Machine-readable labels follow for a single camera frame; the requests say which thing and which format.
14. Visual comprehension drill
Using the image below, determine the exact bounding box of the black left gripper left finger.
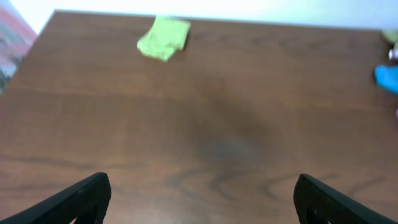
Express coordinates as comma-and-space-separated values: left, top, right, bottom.
1, 172, 111, 224

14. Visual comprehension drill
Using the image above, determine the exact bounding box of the upper purple cloth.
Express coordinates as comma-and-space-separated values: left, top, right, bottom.
388, 43, 398, 60

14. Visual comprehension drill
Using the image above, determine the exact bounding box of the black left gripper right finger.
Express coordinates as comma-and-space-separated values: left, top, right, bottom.
293, 174, 397, 224

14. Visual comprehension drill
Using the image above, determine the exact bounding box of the blue cloth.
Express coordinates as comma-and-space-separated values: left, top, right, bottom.
374, 65, 398, 94

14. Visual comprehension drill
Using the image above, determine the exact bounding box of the light green cloth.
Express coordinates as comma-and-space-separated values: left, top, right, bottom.
137, 16, 191, 62

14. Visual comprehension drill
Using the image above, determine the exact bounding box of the small green cloth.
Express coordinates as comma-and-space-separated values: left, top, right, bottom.
381, 29, 398, 45

